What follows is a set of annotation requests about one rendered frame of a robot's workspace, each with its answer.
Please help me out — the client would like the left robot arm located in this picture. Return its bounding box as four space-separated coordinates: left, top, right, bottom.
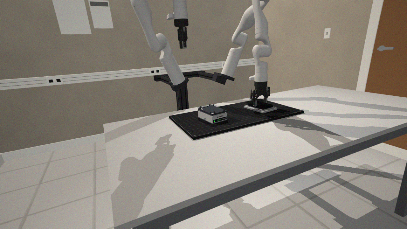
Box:
221 0 272 82

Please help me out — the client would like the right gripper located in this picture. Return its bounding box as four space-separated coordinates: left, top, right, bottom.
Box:
174 18 189 49

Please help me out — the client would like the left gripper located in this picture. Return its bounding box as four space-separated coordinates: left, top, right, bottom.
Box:
250 81 270 107

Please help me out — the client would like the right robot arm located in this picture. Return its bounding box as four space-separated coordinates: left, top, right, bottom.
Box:
130 0 188 85

